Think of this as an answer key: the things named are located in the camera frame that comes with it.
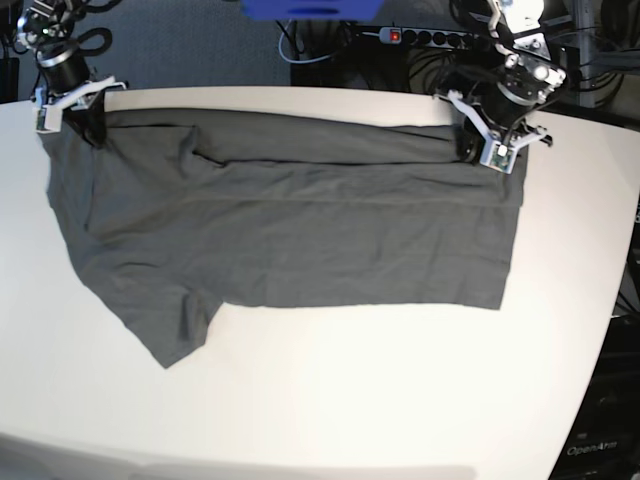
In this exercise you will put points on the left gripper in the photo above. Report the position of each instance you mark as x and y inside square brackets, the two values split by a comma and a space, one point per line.
[494, 112]

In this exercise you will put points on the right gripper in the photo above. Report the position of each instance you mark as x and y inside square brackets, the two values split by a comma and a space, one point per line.
[74, 92]

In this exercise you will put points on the grey T-shirt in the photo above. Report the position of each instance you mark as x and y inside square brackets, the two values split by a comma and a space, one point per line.
[183, 211]

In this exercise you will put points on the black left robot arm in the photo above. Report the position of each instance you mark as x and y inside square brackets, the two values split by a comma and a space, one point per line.
[507, 75]

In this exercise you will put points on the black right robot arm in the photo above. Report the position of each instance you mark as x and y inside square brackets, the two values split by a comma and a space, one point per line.
[51, 25]

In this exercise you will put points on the white power strip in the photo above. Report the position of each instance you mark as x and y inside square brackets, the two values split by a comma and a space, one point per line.
[429, 38]

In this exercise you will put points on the blue plastic box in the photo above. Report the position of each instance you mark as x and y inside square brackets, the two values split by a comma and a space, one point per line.
[359, 10]

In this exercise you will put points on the black OpenArm base box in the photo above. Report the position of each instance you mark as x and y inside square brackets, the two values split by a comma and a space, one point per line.
[603, 442]

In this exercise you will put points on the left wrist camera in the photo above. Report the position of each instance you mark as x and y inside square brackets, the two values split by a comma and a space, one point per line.
[498, 157]

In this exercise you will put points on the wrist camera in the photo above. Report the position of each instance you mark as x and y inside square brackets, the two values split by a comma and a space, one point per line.
[498, 157]
[49, 119]

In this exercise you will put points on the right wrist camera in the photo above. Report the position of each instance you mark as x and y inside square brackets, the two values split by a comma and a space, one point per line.
[49, 119]

